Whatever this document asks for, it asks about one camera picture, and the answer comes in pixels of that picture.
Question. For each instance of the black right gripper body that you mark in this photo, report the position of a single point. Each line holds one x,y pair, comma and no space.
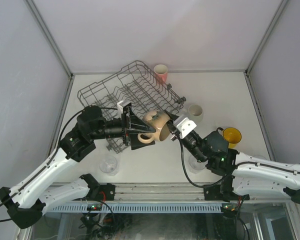
174,127

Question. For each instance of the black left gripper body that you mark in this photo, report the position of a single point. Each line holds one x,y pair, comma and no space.
126,126

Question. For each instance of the clear glass right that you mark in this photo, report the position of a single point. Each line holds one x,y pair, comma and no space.
260,157

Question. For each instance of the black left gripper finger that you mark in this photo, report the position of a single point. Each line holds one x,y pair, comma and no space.
137,125
136,144

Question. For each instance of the beige ceramic mug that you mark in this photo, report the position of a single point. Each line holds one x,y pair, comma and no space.
158,120

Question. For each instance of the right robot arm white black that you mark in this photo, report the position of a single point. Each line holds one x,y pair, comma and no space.
241,174

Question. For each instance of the clear glass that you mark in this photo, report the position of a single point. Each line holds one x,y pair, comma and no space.
260,157
195,166
109,165

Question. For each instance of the clear glass middle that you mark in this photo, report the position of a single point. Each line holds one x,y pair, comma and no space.
195,166

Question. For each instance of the white speckled ceramic mug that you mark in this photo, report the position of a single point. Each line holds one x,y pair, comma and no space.
195,113

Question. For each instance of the pink ceramic cup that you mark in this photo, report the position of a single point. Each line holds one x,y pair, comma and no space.
161,71

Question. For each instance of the blue slotted cable duct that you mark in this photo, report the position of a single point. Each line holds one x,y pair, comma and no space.
138,208

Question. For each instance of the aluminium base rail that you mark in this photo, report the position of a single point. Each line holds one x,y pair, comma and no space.
155,191

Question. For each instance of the grey wire dish rack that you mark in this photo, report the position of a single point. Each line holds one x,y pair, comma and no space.
137,83

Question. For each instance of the clear glass left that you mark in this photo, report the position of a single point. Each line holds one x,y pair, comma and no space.
109,165

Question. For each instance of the yellow mug black handle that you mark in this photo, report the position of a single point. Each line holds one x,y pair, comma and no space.
232,135

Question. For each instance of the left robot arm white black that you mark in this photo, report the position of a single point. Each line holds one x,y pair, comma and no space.
29,200

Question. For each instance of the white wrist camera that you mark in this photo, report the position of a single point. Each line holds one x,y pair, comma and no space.
122,104
187,126

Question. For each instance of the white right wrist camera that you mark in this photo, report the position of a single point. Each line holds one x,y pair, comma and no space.
187,126

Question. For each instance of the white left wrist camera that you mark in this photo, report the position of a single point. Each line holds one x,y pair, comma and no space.
122,104

